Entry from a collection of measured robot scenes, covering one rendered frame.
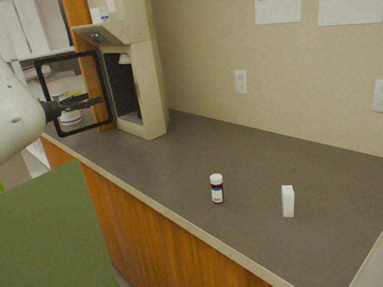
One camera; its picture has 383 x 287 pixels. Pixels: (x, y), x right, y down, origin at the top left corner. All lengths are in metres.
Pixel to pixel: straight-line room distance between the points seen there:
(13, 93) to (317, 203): 0.85
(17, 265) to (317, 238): 0.67
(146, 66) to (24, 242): 1.01
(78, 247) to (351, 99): 1.05
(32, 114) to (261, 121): 1.08
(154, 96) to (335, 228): 0.98
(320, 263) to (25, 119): 0.73
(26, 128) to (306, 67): 1.04
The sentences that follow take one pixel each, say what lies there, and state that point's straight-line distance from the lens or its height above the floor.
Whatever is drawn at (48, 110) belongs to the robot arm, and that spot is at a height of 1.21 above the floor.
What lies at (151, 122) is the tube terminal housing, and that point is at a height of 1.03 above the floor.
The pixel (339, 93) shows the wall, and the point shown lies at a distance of 1.28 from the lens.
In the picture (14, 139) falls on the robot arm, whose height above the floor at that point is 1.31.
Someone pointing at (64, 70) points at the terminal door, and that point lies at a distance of 1.60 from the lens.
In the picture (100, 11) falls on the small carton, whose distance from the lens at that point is 1.41.
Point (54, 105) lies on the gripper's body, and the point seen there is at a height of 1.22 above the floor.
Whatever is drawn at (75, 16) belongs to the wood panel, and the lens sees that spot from 1.67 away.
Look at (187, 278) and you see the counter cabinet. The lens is 1.21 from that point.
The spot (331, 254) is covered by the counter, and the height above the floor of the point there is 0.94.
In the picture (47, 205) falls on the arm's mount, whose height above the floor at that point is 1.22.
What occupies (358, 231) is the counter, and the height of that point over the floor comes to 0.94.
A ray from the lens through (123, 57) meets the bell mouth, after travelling 1.49.
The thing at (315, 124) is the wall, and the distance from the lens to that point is 1.35.
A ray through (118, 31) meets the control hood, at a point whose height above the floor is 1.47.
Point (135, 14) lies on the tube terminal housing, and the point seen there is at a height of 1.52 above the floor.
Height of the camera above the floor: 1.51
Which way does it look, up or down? 24 degrees down
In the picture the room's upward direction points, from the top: 7 degrees counter-clockwise
